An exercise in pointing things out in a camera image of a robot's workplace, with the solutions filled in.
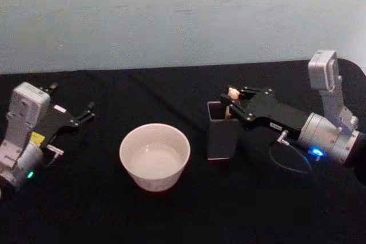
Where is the thin gripper cable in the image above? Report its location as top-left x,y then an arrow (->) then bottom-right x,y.
268,130 -> 314,174
39,145 -> 65,169

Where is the thin right gripper cable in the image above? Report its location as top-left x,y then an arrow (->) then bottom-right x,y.
268,130 -> 314,174

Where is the plain pale wall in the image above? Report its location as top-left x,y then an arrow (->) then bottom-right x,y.
0,0 -> 366,75

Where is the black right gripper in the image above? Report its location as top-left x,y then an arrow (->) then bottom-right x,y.
220,85 -> 312,142

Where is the black table cloth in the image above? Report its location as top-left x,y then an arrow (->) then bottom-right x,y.
0,58 -> 366,244

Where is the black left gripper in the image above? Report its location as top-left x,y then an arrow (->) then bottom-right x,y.
30,82 -> 97,148

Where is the wooden stick with cream head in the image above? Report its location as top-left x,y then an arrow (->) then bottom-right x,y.
225,86 -> 241,121

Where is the white ceramic bowl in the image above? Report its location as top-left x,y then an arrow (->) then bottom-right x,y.
119,123 -> 192,193

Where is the black square holder box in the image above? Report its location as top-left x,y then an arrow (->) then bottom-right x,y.
206,100 -> 240,163

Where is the thin left gripper cable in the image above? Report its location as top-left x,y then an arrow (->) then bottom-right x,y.
39,145 -> 65,169

